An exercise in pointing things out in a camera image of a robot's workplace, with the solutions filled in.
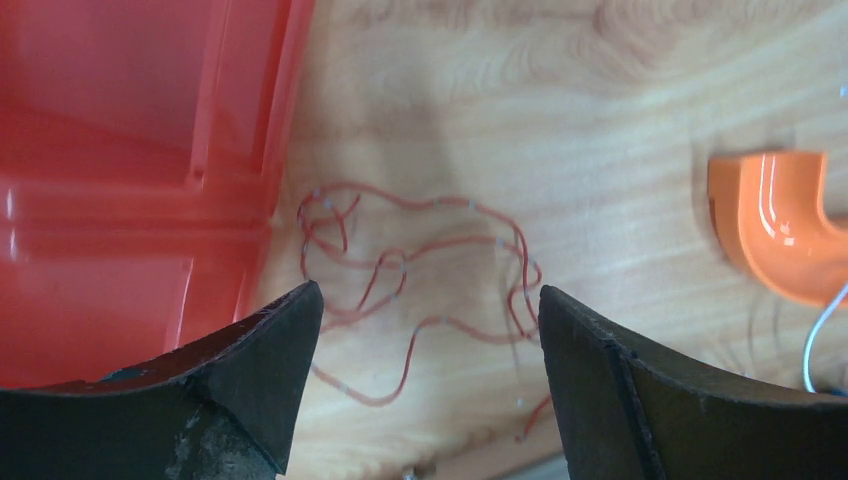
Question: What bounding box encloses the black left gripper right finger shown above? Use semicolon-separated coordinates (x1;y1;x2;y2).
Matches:
539;286;847;479

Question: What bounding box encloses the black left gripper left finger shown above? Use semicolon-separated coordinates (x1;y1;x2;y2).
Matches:
1;281;324;479

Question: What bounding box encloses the red wire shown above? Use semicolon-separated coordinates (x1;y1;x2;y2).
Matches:
296;182;554;444

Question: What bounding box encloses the white wire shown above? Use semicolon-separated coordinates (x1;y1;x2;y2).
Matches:
801;283;848;395

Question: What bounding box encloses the orange pipe elbow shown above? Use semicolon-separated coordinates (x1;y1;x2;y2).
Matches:
707;150;847;306

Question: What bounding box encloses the red plastic bin tray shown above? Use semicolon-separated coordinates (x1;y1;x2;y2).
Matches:
1;1;314;389

